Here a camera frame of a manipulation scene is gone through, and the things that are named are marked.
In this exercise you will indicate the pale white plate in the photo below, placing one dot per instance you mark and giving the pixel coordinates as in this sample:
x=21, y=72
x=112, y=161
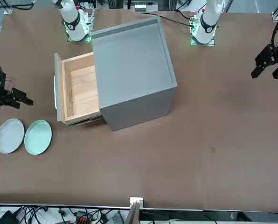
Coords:
x=9, y=136

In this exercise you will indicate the mint green plate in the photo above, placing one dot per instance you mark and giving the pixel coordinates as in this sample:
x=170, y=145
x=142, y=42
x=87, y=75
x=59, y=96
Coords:
x=37, y=137

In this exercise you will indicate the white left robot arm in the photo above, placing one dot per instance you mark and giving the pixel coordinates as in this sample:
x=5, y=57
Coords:
x=207, y=21

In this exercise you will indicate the gray steel cabinet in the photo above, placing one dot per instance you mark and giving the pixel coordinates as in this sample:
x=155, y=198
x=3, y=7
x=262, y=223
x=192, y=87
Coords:
x=129, y=58

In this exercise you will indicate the black box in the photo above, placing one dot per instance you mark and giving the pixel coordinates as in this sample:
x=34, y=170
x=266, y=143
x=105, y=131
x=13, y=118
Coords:
x=6, y=218

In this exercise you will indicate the small gray box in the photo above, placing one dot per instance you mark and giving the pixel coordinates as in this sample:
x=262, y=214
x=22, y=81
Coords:
x=140, y=7

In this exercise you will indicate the red and black plug block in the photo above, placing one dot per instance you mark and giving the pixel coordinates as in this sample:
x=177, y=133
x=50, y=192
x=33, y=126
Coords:
x=83, y=219

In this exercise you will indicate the metal base plate of left arm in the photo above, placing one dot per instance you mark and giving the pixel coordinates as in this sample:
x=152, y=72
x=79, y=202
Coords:
x=211, y=44

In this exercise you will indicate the metal base plate of right arm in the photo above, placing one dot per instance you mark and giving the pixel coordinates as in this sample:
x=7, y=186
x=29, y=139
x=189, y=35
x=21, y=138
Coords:
x=71, y=40

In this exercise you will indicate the small aluminium corner bracket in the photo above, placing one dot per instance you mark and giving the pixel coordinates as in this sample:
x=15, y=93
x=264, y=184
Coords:
x=8, y=11

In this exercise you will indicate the white post base bracket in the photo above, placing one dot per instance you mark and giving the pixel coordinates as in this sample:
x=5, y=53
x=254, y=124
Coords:
x=136, y=200

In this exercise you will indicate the vertical mounting post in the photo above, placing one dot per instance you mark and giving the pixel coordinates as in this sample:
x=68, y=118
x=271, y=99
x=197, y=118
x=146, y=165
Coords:
x=133, y=214

